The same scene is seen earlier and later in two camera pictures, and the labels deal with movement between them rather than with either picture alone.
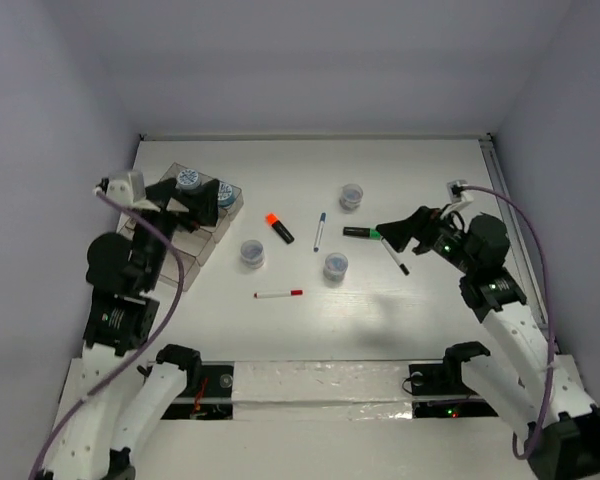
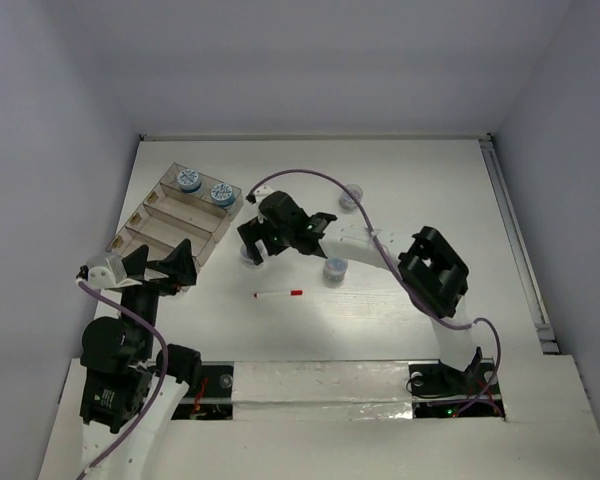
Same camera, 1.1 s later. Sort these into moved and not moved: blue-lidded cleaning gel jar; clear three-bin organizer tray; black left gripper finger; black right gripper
Moved: black right gripper; black left gripper finger
Not moved: clear three-bin organizer tray; blue-lidded cleaning gel jar
